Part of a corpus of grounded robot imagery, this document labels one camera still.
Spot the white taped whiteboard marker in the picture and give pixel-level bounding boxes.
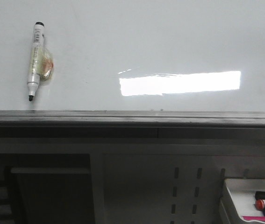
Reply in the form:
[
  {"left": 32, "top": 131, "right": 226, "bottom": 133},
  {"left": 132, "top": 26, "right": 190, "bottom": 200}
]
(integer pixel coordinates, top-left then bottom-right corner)
[{"left": 27, "top": 21, "right": 54, "bottom": 102}]

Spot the white perforated stand panel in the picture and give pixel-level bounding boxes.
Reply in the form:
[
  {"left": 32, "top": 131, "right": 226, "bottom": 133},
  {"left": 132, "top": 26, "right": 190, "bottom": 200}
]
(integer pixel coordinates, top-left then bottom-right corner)
[{"left": 95, "top": 139, "right": 265, "bottom": 224}]

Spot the white wavy marker tray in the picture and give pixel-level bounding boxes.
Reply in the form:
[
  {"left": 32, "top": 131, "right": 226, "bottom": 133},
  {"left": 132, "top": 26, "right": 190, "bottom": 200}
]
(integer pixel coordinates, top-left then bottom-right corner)
[{"left": 219, "top": 179, "right": 265, "bottom": 224}]

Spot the dark cabinet with white shelf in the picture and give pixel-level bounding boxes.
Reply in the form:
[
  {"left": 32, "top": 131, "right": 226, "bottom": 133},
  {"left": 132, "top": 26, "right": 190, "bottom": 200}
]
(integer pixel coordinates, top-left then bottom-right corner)
[{"left": 0, "top": 154, "right": 95, "bottom": 224}]

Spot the pink highlighter marker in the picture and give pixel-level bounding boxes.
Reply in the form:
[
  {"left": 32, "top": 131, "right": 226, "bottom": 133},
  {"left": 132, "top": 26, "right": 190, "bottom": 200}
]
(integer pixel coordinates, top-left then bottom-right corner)
[{"left": 242, "top": 216, "right": 265, "bottom": 222}]

